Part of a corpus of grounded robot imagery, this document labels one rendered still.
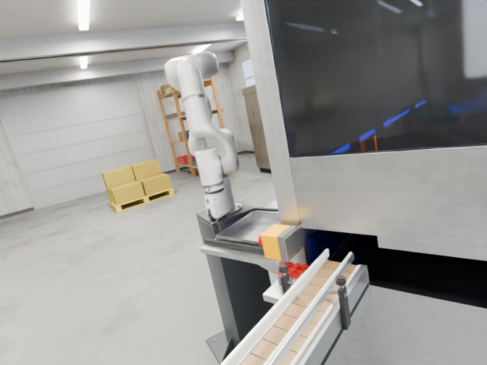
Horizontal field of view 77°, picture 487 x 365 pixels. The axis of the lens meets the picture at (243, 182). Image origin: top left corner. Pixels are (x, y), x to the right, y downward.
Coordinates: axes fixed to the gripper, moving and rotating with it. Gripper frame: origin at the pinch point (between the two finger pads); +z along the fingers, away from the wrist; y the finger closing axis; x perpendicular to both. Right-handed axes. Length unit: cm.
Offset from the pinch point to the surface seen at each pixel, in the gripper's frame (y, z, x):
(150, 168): 271, 38, 457
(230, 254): -11.3, 4.3, -12.6
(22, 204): 123, 77, 799
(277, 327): -40, -1, -51
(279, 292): -24.1, 3.9, -41.0
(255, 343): -45, -2, -50
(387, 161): -13, -27, -67
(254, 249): -8.4, 2.5, -21.5
